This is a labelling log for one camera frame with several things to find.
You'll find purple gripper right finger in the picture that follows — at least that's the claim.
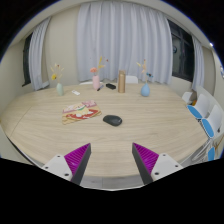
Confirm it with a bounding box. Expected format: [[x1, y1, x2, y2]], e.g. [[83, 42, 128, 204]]
[[131, 142, 184, 186]]

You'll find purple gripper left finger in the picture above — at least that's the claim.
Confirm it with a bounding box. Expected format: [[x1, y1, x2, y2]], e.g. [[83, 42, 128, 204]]
[[42, 142, 92, 186]]

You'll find black computer mouse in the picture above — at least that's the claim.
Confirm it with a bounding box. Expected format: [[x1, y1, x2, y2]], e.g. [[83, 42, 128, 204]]
[[103, 115, 122, 126]]

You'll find blue vase with flowers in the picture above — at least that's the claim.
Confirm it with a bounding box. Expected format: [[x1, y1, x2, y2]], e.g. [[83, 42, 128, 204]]
[[137, 61, 152, 97]]

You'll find small white card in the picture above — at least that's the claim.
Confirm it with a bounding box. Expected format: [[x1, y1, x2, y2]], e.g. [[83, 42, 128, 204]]
[[72, 90, 80, 96]]

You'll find white chair far right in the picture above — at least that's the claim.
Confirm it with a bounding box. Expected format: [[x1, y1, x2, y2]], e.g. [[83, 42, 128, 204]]
[[182, 92, 192, 104]]

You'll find white chair blue seat near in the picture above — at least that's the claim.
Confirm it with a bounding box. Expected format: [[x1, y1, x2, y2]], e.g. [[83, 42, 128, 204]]
[[201, 105, 222, 138]]

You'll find white chair blue seat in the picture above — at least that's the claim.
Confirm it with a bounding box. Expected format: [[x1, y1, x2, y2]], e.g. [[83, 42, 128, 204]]
[[187, 94, 210, 120], [201, 105, 222, 138]]

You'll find white chair blue seat far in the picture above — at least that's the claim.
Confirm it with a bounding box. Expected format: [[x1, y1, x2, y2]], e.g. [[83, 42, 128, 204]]
[[187, 94, 210, 120]]

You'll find small black box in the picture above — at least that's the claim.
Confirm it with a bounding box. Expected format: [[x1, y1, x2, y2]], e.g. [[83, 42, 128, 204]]
[[106, 83, 116, 90]]

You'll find white chair behind table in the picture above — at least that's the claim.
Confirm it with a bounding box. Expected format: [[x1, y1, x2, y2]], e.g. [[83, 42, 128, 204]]
[[126, 75, 138, 84]]

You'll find pink vase with flowers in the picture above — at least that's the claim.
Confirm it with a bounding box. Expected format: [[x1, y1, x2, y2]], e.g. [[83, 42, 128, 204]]
[[90, 56, 108, 90]]

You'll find green vase with flowers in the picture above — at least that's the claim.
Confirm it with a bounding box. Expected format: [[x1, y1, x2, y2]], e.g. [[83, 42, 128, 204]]
[[51, 63, 64, 96]]

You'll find wooden cylinder bottle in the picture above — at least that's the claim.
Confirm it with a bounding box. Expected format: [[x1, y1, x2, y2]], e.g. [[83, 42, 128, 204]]
[[118, 70, 126, 93]]

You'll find white right curtain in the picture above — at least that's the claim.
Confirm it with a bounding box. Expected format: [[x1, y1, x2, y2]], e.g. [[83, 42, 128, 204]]
[[192, 37, 204, 90]]

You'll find white curtain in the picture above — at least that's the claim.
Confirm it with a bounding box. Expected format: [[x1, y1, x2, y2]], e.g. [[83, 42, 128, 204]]
[[28, 17, 50, 91], [77, 1, 173, 84], [192, 37, 204, 90]]

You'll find white centre curtain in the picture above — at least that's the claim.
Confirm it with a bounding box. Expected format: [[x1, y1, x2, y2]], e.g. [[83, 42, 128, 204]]
[[77, 1, 173, 84]]

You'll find white left curtain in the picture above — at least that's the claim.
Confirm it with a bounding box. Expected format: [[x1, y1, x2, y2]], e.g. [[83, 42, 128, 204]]
[[28, 17, 50, 91]]

